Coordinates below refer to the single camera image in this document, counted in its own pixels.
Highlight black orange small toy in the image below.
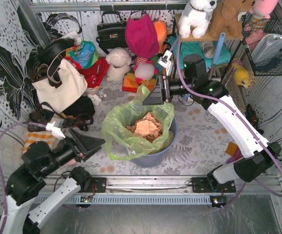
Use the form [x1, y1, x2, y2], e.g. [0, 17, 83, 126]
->
[245, 104, 264, 135]

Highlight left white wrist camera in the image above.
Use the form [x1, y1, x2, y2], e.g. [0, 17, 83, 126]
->
[45, 121, 66, 140]

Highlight orange white checked towel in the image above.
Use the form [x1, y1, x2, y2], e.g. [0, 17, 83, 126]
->
[22, 131, 56, 153]

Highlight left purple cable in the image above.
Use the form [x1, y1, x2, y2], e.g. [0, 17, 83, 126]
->
[0, 121, 51, 234]

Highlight silver foil pouch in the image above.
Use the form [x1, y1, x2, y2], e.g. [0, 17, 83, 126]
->
[251, 34, 282, 63]

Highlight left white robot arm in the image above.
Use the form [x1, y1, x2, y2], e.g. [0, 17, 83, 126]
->
[0, 129, 105, 234]

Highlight magenta cloth bag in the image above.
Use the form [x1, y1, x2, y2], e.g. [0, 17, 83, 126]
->
[125, 13, 159, 59]

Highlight red garment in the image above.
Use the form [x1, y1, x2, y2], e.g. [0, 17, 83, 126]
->
[71, 57, 109, 88]

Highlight dark brown leather bag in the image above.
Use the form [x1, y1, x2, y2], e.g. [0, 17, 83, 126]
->
[29, 102, 94, 132]

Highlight black leather handbag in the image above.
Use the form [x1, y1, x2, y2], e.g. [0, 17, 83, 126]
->
[96, 11, 128, 54]

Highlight yellow plush duck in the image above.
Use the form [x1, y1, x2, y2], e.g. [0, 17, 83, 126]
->
[231, 60, 249, 88]

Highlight crumpled brown printed paper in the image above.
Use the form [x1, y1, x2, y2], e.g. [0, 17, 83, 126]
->
[126, 112, 163, 143]

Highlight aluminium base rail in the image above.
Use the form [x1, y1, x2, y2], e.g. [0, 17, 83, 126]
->
[21, 174, 282, 208]

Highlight pink plush cylinder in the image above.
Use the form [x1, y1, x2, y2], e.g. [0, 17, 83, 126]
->
[65, 159, 77, 167]

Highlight colourful patterned cloth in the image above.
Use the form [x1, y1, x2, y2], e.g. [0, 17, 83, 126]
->
[65, 40, 99, 70]

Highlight green plastic trash bag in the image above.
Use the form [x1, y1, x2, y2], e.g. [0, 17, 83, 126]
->
[102, 85, 174, 160]

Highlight rainbow striped cloth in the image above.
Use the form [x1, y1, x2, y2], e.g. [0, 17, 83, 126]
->
[122, 62, 166, 93]

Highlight brown teddy bear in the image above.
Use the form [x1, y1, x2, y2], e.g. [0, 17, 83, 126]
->
[209, 0, 255, 38]

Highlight cream canvas tote bag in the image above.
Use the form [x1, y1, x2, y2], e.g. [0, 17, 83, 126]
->
[33, 59, 88, 113]

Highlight pink white plush pig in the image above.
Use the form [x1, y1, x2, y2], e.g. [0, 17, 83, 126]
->
[134, 57, 158, 82]

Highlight black round hat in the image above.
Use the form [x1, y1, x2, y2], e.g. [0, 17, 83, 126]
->
[37, 38, 76, 65]

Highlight white plush lamb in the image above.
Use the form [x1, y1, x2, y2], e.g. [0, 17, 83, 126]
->
[106, 47, 132, 82]

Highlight white plush dog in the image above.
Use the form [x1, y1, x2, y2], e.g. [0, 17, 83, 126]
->
[179, 0, 217, 39]

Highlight blue grey trash bin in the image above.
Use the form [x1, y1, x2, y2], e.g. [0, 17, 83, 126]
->
[131, 118, 178, 168]

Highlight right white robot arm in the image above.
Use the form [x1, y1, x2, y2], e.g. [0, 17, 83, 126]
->
[142, 51, 281, 192]

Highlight teal folded cloth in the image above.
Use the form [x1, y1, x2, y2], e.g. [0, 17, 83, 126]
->
[180, 42, 231, 70]

